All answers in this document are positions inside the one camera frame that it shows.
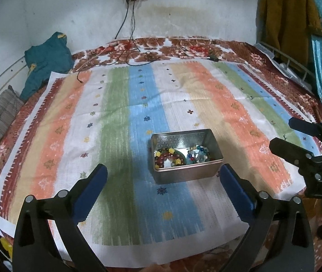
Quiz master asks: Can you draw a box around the green jade bangle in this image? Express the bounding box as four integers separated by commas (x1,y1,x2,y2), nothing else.
174,150,187,166

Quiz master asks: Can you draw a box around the yellow black bead bracelet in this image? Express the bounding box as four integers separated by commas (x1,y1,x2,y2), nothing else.
155,146,183,167

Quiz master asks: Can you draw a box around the dark red bead bracelet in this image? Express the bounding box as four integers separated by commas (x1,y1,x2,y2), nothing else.
154,147,186,170

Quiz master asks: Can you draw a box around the mustard hanging garment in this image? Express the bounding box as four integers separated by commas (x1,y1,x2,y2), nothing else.
259,0,322,67

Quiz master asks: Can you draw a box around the striped colourful woven cloth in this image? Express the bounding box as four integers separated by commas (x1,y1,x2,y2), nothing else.
0,60,322,268

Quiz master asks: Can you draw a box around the metal bed headboard rail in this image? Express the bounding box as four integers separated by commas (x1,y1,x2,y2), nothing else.
0,56,28,96

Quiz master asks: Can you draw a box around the grey plaid pillow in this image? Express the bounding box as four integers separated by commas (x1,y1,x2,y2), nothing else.
0,85,24,141

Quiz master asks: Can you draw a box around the white metal rack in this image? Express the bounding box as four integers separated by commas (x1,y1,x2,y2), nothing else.
254,42,316,94

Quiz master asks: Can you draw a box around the red floral bedsheet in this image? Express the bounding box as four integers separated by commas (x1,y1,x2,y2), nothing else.
0,37,322,271

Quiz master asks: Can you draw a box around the teal garment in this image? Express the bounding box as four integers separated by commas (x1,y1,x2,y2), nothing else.
19,32,74,101

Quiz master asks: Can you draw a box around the black charging cable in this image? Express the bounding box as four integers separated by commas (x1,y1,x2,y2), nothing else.
75,0,162,84

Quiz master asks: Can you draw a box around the small black device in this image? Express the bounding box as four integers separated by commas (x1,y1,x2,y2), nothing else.
208,54,220,62

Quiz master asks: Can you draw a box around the silver metal tin box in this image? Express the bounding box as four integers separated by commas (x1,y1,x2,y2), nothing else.
150,129,224,184

